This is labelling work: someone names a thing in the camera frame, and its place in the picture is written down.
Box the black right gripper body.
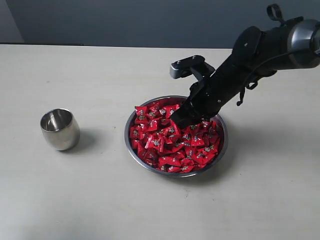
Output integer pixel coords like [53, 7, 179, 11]
[180, 57, 251, 120]

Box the steel bowl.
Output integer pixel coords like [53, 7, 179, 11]
[124, 95, 229, 179]

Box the pile of red wrapped candies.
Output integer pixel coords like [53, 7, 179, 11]
[129, 100, 221, 174]

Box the stainless steel cup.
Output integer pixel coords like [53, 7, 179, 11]
[40, 108, 80, 151]

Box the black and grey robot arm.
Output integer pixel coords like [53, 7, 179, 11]
[170, 17, 320, 128]

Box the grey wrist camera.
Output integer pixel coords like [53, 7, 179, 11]
[169, 55, 216, 82]

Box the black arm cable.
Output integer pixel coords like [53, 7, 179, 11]
[236, 3, 320, 107]

